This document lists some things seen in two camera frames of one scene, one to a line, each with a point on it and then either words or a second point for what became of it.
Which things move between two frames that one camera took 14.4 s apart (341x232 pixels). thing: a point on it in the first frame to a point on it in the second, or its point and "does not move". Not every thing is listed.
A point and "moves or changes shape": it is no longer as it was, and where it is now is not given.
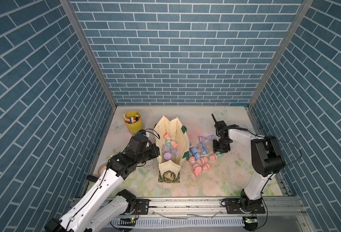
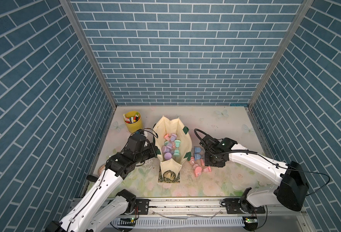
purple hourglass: [174, 151] does not move
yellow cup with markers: [133, 121] does not move
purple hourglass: [167, 156] does not move
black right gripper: [226, 149] to [217, 165]
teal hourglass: [219, 154] moves or changes shape
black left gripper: [154, 152] does not move
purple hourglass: [202, 138] moves or changes shape
